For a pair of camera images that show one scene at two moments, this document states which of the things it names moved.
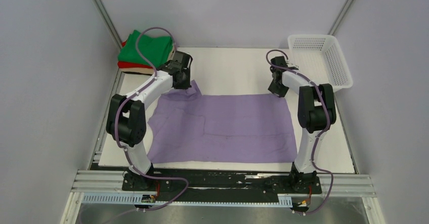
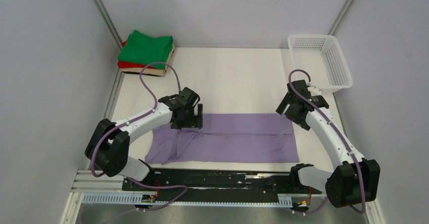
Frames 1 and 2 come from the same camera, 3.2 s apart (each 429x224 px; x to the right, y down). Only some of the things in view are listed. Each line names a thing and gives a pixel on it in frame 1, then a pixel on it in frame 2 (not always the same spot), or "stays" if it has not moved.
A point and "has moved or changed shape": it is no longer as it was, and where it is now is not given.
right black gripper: x=274 y=90 -> x=282 y=107
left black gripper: x=186 y=85 -> x=195 y=121
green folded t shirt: x=156 y=49 stays
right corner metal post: x=346 y=7 stays
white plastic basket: x=319 y=57 stays
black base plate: x=213 y=185 stays
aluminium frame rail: x=86 y=181 stays
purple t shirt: x=189 y=127 has moved or changed shape
